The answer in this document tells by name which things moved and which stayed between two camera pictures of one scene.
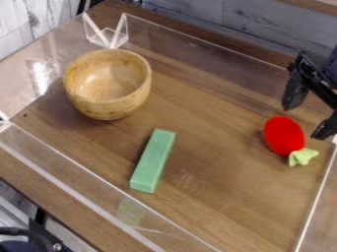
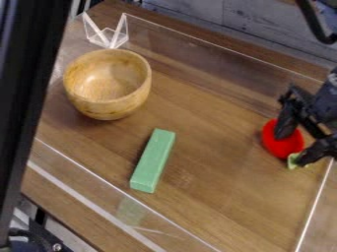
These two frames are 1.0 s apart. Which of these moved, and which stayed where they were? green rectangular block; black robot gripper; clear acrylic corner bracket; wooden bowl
Moved: black robot gripper
Stayed: green rectangular block; wooden bowl; clear acrylic corner bracket
